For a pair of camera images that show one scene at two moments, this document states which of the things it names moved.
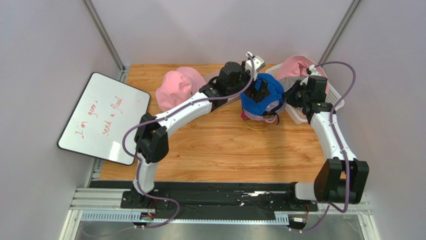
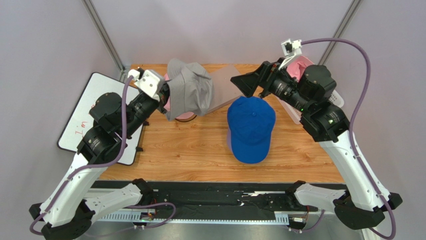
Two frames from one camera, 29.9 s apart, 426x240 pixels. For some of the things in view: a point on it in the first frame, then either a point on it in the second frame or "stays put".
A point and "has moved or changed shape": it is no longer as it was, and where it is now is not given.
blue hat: x=274 y=86 has moved or changed shape
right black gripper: x=293 y=94 -> x=262 y=79
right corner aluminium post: x=339 y=31 stays put
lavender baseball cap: x=270 y=107 -> x=229 y=141
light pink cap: x=300 y=66 stays put
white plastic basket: x=332 y=96 stays put
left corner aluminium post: x=98 y=25 stays put
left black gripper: x=257 y=95 -> x=163 y=95
